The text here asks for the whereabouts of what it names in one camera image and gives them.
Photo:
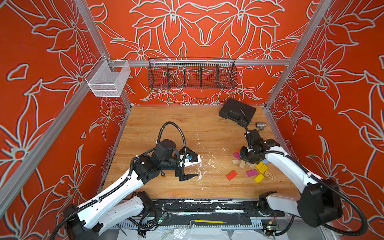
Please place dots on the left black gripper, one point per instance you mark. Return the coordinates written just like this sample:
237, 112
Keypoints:
181, 173

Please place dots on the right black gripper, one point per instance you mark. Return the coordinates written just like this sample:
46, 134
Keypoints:
243, 155

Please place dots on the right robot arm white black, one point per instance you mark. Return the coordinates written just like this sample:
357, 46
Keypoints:
320, 199

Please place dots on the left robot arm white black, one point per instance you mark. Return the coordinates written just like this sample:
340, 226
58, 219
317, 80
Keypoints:
122, 199

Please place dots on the red building block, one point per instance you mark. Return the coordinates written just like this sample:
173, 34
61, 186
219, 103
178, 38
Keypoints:
230, 176

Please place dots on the yellow block upper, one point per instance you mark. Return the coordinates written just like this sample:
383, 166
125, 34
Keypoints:
259, 165

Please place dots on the yellow block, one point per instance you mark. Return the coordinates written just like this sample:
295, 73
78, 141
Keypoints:
259, 178
259, 165
263, 169

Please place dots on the yellow block middle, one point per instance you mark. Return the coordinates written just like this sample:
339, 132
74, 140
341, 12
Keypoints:
263, 169

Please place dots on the magenta block near orange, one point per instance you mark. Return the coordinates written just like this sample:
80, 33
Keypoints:
237, 155

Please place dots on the magenta block lower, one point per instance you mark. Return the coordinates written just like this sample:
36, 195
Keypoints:
252, 173

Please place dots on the yellow block front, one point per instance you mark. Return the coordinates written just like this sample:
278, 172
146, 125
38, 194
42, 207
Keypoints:
259, 178

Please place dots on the printed natural wood block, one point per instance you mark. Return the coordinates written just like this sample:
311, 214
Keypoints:
270, 176

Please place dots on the small silver metal fitting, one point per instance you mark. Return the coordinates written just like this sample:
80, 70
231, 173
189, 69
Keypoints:
260, 126

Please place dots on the black plastic tool case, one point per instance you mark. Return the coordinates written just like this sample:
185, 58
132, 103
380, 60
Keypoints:
237, 112

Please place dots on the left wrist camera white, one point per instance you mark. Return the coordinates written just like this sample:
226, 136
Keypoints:
192, 159

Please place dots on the yellow pencil on rail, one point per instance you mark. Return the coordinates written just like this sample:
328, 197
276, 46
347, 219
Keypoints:
209, 222

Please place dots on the black wire wall basket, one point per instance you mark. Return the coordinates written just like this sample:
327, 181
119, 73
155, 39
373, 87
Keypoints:
183, 73

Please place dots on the white mesh wall basket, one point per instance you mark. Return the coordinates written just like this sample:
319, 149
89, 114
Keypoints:
108, 78

